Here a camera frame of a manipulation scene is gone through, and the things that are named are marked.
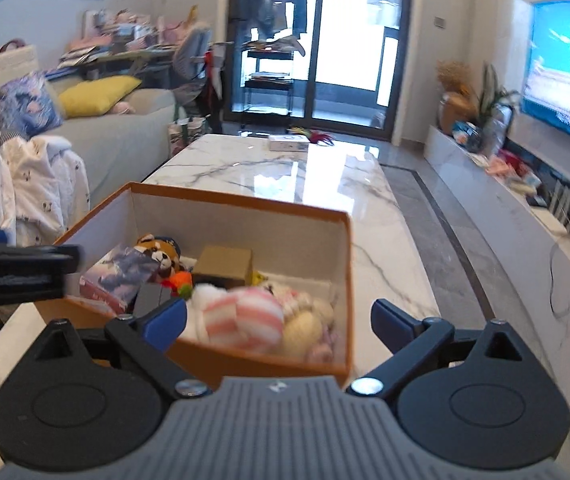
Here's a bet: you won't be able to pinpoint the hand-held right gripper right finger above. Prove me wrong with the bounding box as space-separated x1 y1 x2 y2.
347 299 541 398

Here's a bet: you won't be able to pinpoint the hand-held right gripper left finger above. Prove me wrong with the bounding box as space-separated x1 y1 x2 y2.
20 297 213 401

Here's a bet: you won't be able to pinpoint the orange crochet fruit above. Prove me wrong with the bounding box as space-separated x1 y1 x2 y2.
167 270 195 297

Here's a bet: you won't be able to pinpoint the picture-print card box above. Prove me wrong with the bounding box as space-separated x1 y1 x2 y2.
80 247 163 313

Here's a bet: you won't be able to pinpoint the red panda sailor plush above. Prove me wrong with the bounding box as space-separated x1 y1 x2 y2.
134 233 184 281

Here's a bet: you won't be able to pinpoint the white plush with striped hat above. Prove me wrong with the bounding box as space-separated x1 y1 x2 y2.
182 282 286 353

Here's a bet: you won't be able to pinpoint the tan gift box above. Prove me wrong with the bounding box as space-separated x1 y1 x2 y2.
192 245 255 285

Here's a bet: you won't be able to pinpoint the cream crochet doll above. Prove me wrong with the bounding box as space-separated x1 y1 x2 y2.
265 282 341 361

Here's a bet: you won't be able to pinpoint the orange cardboard box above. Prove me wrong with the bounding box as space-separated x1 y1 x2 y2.
35 181 355 391

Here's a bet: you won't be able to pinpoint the white printed blanket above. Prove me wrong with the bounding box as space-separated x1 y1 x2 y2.
0 130 90 248

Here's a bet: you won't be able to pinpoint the blue floral pillow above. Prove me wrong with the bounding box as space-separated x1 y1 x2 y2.
0 71 64 138

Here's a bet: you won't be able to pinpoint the light grey sofa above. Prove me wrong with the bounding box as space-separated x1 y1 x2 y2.
0 75 178 321

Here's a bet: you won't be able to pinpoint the white marble television cabinet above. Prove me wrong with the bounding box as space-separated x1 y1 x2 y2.
424 125 570 411

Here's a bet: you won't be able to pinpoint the yellow pillow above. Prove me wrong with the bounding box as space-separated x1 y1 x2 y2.
57 75 143 118

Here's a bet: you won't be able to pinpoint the cream bag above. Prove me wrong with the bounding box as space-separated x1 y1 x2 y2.
0 39 40 78

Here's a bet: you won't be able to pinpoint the printed shopping bag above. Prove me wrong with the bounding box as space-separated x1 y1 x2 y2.
167 116 207 158

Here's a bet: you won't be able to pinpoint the red box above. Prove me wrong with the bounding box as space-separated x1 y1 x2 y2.
488 152 523 176

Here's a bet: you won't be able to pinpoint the colourful feather toy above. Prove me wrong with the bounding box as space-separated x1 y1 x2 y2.
289 126 337 148

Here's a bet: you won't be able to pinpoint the white router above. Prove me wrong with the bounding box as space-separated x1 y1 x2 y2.
528 182 570 233

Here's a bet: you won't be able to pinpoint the small white box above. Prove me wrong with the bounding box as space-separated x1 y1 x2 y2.
267 134 311 152

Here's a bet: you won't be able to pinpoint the gold vase with dried flowers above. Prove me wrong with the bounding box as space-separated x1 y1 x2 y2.
436 60 478 136

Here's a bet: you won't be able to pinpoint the cluttered study desk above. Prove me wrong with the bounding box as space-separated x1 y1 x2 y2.
57 7 186 91

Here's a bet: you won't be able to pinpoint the green potted plant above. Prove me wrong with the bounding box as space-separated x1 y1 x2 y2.
475 62 521 158

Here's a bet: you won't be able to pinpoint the grey desk chair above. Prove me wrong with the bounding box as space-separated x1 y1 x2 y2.
171 25 213 106

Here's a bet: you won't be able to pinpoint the black shelf cart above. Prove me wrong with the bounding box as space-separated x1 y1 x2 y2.
242 42 296 123

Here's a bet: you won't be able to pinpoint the glass balcony door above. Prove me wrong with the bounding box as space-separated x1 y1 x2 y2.
222 0 416 143

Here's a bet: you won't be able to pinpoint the hanging dark clothes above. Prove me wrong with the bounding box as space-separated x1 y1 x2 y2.
252 0 310 36

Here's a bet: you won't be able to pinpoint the wall television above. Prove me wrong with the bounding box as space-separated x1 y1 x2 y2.
520 0 570 153

